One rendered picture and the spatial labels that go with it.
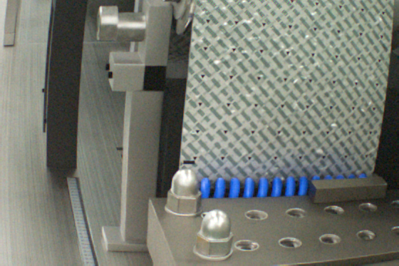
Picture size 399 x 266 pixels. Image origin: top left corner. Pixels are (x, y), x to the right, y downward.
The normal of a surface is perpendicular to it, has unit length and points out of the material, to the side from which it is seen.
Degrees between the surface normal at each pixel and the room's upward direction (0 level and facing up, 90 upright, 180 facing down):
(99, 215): 0
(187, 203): 90
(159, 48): 90
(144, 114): 90
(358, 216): 0
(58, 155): 90
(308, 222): 0
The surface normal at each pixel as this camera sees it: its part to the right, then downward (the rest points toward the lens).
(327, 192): 0.20, 0.34
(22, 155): 0.09, -0.94
